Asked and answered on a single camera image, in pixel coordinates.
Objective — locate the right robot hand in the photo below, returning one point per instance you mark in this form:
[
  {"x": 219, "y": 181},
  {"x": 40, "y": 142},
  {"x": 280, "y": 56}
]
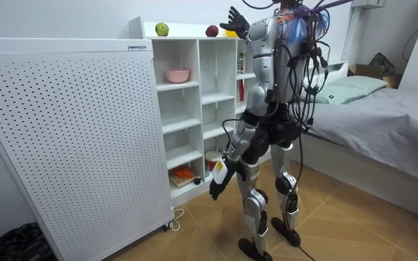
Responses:
[{"x": 237, "y": 22}]

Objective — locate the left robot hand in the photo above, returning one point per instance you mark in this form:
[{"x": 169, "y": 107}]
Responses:
[{"x": 220, "y": 173}]

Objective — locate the yellow fruit soft toy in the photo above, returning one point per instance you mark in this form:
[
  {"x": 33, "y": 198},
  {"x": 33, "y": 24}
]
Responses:
[{"x": 230, "y": 34}]

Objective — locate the red jar with white lid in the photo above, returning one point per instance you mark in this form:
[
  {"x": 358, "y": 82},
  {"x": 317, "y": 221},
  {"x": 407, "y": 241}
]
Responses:
[{"x": 213, "y": 161}]

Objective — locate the small black round object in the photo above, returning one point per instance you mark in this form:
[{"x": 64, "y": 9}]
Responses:
[{"x": 197, "y": 181}]

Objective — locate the red apple soft toy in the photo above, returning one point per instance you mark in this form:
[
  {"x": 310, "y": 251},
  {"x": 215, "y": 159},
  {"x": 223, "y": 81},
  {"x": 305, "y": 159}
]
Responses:
[{"x": 212, "y": 31}]

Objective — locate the orange soft toy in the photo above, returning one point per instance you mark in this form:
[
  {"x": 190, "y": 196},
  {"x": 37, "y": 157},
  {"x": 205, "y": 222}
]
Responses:
[{"x": 183, "y": 172}]

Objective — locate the red and white bottle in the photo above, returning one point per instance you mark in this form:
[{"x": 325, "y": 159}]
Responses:
[{"x": 240, "y": 62}]

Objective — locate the wooden cutting board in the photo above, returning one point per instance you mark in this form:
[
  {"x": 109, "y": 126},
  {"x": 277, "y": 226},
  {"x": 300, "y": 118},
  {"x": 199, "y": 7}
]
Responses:
[{"x": 180, "y": 180}]

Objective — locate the robot legs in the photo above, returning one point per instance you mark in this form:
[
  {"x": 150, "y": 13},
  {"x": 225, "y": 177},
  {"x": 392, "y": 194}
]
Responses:
[{"x": 254, "y": 206}]

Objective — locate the red book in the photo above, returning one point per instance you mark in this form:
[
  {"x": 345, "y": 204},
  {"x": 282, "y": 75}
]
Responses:
[{"x": 241, "y": 90}]

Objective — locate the robot body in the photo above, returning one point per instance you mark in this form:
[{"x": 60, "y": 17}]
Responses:
[{"x": 285, "y": 72}]

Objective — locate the white cubby shelf unit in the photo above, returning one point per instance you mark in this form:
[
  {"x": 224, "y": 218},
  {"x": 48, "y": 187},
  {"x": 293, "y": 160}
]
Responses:
[{"x": 189, "y": 105}]

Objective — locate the green apple soft toy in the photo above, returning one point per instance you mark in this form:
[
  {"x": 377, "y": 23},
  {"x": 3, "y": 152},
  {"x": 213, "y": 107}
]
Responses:
[{"x": 162, "y": 29}]

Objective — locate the pink bowl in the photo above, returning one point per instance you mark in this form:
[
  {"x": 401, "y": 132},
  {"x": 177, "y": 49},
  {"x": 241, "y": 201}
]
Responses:
[{"x": 177, "y": 75}]

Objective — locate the light green pillow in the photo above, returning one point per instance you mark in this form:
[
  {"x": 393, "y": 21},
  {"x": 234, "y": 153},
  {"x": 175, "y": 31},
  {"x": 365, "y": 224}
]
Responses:
[
  {"x": 359, "y": 84},
  {"x": 334, "y": 96}
]

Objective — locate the white air conditioner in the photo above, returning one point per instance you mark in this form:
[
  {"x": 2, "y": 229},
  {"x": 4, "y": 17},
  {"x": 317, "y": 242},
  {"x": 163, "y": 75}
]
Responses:
[{"x": 368, "y": 3}]

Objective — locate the cardboard box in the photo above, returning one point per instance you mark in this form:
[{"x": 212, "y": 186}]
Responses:
[{"x": 361, "y": 70}]

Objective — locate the white perforated metal cabinet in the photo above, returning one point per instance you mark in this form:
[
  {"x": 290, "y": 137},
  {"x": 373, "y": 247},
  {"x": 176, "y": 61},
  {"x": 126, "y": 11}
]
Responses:
[{"x": 71, "y": 145}]

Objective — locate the grey bed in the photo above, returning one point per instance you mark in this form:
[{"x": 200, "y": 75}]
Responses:
[{"x": 383, "y": 130}]

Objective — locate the black plastic bag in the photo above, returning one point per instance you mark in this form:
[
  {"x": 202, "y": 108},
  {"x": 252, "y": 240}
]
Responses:
[{"x": 16, "y": 243}]

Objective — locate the white wall duct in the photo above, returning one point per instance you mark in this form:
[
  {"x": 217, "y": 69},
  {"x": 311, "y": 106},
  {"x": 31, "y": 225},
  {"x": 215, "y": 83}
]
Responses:
[{"x": 350, "y": 34}]

